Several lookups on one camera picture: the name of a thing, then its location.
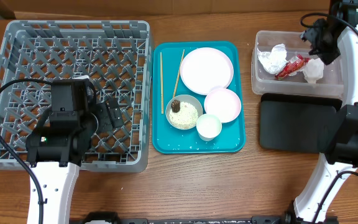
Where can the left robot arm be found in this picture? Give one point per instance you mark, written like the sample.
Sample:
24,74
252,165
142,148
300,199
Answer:
56,146

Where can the grey bowl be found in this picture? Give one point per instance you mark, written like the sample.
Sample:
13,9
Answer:
185,98

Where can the teal plastic serving tray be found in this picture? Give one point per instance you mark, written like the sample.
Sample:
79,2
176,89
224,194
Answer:
169,140

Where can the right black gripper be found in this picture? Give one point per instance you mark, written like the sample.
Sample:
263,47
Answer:
329,55

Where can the red snack wrapper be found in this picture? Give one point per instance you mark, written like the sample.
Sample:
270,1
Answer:
295,64

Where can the pile of white rice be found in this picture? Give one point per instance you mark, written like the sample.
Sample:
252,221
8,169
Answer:
186,118

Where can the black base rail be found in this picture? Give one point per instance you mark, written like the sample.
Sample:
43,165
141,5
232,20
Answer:
197,221

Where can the black rectangular tray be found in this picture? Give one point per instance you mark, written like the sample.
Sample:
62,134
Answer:
293,122

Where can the clear plastic waste bin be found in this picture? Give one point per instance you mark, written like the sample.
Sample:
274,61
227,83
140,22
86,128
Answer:
329,86

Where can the grey plastic dishwasher rack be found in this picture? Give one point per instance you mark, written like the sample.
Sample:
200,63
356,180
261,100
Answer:
117,58

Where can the small pink white bowl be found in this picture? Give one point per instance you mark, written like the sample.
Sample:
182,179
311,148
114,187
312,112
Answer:
223,103

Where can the white tissue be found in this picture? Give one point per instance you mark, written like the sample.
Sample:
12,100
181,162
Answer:
275,60
313,70

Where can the wooden chopstick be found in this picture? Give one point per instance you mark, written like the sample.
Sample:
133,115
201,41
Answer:
178,74
161,84

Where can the large white plate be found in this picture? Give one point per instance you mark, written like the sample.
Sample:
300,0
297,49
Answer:
206,69

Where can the right wooden chopstick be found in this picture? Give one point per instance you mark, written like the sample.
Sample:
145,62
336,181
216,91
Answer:
178,74

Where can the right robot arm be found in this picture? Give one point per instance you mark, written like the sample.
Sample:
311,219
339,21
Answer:
338,158

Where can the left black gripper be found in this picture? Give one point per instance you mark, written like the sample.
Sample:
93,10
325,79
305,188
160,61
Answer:
106,115

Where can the white cup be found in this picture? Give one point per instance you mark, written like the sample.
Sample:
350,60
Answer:
208,127

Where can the brown food piece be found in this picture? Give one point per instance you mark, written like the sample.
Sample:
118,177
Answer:
175,106

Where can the left wooden chopstick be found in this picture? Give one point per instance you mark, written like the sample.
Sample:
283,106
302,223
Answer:
161,84

